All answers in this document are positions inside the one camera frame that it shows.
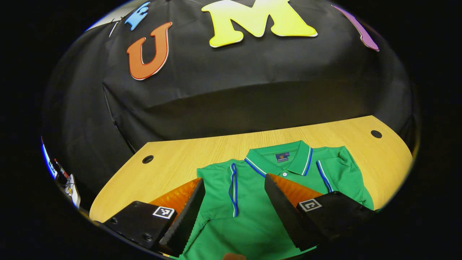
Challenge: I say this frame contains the computer monitor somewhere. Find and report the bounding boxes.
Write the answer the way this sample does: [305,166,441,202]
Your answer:
[41,137,58,179]

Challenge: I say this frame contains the green T-shirt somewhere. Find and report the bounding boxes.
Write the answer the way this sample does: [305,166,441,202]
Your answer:
[179,140,375,260]

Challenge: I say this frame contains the small white side table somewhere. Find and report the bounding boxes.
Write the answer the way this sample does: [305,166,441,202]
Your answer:
[64,173,82,209]

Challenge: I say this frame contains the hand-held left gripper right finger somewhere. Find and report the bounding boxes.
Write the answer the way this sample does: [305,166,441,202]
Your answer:
[264,173,376,252]

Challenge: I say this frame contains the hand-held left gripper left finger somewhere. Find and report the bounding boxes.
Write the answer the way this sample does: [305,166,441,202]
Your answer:
[103,177,206,257]

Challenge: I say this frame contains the red bottle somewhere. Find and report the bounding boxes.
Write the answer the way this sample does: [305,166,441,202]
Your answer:
[54,158,69,179]

